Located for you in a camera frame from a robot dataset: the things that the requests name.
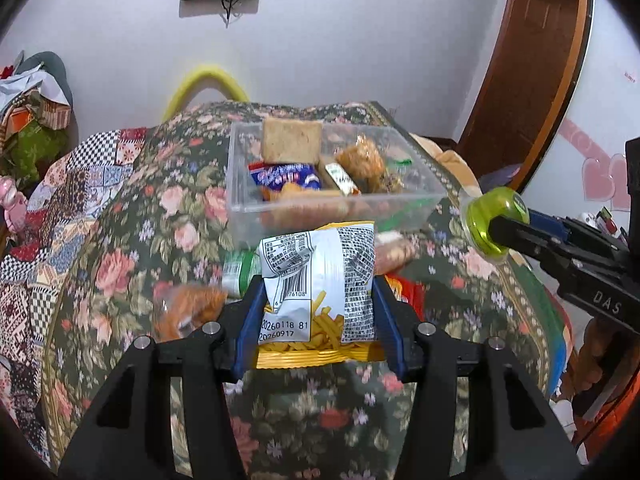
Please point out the yellow foam tube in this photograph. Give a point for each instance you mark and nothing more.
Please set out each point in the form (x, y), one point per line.
(205, 74)

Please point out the patchwork quilt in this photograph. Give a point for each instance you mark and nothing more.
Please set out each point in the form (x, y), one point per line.
(65, 185)

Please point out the white sliding door with stickers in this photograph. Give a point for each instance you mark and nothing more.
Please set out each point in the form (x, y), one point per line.
(600, 85)

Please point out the white yellow fries packet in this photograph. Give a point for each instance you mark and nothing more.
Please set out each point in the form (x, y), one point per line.
(320, 280)

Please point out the square toast packet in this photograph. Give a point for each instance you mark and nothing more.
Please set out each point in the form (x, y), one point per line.
(292, 137)

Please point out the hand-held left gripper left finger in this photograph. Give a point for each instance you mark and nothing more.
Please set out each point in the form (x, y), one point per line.
(250, 332)

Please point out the clear plastic box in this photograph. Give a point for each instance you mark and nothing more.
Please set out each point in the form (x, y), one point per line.
(240, 210)

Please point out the orange bread packet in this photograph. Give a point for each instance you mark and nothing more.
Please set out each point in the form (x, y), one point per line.
(187, 305)
(295, 200)

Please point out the green floral blanket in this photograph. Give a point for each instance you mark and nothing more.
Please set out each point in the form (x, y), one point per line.
(140, 240)

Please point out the wooden door frame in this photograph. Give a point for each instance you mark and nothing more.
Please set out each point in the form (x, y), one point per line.
(530, 70)

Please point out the red snack packet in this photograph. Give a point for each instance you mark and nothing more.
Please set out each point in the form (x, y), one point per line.
(406, 292)

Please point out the bread packet with green ties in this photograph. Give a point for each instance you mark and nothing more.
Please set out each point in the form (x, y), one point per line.
(361, 160)

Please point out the pile of clothes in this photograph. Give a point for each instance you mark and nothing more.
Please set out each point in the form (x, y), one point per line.
(35, 110)

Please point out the labelled brown biscuit packet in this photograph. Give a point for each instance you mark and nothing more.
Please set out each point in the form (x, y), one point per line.
(341, 178)

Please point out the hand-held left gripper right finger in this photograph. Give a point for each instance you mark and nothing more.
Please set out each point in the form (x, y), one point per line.
(387, 330)

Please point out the blue snack packet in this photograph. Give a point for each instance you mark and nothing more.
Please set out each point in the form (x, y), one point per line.
(285, 177)

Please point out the green candy packet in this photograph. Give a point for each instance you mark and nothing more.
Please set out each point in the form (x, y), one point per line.
(240, 270)

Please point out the green jelly cup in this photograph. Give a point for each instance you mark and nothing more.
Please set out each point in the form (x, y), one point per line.
(480, 215)

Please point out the pink toy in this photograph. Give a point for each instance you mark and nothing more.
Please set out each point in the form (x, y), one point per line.
(12, 205)

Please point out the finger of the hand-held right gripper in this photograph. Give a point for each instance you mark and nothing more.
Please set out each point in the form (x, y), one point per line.
(550, 222)
(525, 240)

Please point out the long beige wafer packet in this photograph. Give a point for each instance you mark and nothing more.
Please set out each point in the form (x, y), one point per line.
(395, 252)

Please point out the beige pillow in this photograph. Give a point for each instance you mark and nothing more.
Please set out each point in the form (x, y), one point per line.
(450, 162)

